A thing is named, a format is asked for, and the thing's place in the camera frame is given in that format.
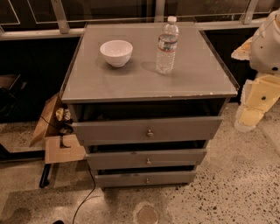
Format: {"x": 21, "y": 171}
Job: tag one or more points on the grey top drawer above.
{"x": 147, "y": 130}

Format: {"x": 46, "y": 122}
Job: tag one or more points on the clear plastic water bottle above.
{"x": 167, "y": 46}

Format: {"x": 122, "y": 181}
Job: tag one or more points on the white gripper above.
{"x": 266, "y": 49}

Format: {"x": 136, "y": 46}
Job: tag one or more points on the metal window railing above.
{"x": 43, "y": 19}

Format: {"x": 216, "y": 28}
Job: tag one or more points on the grey drawer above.
{"x": 145, "y": 159}
{"x": 147, "y": 130}
{"x": 145, "y": 179}

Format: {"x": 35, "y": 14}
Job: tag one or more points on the dark folding chair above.
{"x": 11, "y": 85}

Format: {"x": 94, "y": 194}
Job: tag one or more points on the grey middle drawer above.
{"x": 145, "y": 159}

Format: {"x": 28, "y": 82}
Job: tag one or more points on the white ceramic bowl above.
{"x": 116, "y": 52}

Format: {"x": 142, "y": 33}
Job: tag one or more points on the grey bottom drawer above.
{"x": 145, "y": 179}

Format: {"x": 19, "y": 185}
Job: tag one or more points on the grey drawer cabinet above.
{"x": 199, "y": 85}

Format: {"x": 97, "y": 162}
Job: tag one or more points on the brown cardboard box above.
{"x": 59, "y": 148}

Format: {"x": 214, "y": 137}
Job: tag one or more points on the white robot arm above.
{"x": 262, "y": 51}

